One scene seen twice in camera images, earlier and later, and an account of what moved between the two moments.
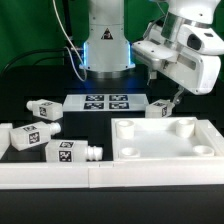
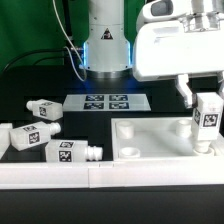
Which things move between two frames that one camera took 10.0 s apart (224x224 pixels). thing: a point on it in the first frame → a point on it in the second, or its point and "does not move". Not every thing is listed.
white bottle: [160, 108] → [207, 120]
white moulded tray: [178, 138] does not move
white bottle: [45, 109] does not move
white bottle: [67, 151] does not move
